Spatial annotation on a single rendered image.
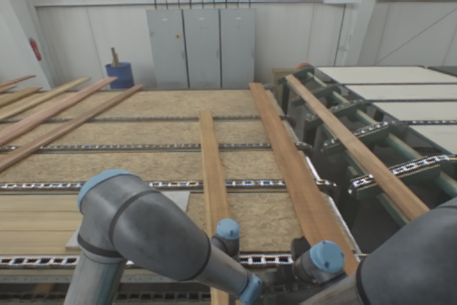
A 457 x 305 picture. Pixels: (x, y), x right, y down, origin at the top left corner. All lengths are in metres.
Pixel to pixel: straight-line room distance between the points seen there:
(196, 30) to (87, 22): 2.83
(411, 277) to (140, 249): 0.34
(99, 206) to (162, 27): 6.07
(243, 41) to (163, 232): 6.01
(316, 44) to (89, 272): 7.03
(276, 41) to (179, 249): 6.73
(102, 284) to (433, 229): 0.51
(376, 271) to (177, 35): 6.20
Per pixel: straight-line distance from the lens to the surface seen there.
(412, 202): 1.80
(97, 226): 0.48
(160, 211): 0.41
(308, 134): 3.42
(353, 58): 6.93
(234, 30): 6.26
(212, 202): 1.58
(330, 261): 0.70
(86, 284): 0.55
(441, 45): 8.81
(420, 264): 0.35
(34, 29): 8.14
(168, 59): 6.48
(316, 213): 1.58
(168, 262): 0.42
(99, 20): 7.58
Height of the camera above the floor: 1.91
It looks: 29 degrees down
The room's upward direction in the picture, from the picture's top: 1 degrees counter-clockwise
